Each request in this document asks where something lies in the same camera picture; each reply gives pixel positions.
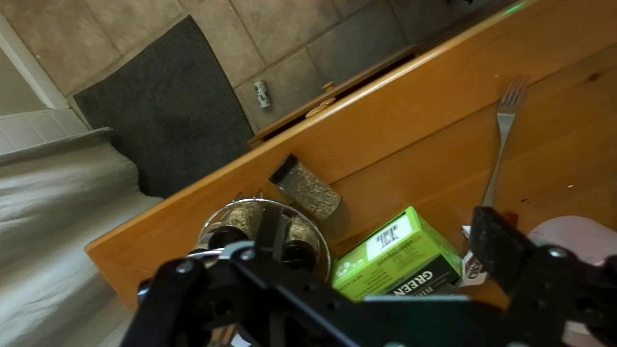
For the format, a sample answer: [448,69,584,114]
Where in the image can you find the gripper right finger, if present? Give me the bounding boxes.
[469,206,617,347]

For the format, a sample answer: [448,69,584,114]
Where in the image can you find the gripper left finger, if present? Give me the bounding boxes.
[121,205,363,347]

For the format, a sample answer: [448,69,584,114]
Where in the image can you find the spice jar with black lid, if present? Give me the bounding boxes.
[208,201,263,251]
[281,216,322,271]
[268,153,343,221]

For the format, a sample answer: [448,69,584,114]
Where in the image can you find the silver metal fork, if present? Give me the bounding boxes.
[481,75,531,209]

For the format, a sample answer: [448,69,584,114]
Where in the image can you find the small white paper packet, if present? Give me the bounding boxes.
[459,225,488,288]

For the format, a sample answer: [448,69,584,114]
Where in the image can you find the round chrome spice rack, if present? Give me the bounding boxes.
[193,197,333,285]

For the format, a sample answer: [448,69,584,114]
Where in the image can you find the green tea box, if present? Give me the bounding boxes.
[332,206,463,302]

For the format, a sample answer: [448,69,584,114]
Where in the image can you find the grey cloth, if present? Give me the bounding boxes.
[0,129,165,347]

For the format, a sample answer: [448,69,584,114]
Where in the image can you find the dark grey floor mat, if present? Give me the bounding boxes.
[72,14,256,199]

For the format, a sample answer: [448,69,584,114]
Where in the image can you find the small white patterned can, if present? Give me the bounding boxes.
[253,80,272,109]

